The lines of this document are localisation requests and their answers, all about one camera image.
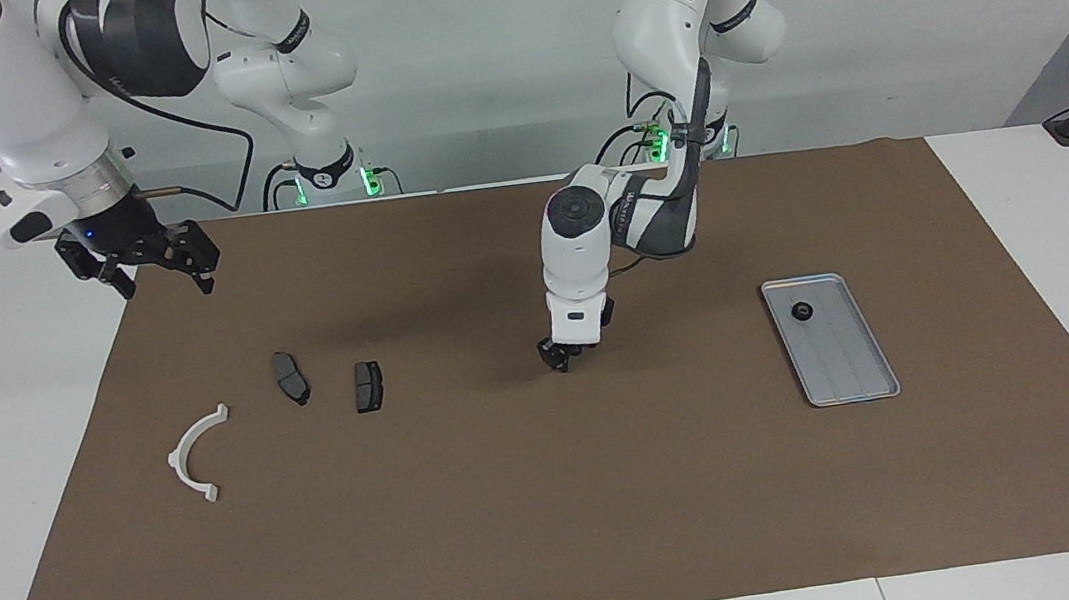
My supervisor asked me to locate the silver metal tray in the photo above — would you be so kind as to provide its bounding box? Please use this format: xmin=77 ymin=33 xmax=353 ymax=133
xmin=760 ymin=266 xmax=903 ymax=413

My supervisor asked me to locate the brown table mat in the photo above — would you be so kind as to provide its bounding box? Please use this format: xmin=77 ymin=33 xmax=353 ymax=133
xmin=0 ymin=116 xmax=1069 ymax=600

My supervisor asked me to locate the long curved grey brake pad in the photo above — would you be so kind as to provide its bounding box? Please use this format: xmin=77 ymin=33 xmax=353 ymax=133
xmin=270 ymin=349 xmax=313 ymax=410

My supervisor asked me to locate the short rectangular grey brake pad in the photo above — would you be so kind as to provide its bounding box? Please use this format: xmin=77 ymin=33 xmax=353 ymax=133
xmin=350 ymin=359 xmax=388 ymax=415

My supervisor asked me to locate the white semicircular bracket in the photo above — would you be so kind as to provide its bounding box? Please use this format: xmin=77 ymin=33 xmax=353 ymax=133
xmin=162 ymin=403 xmax=240 ymax=508

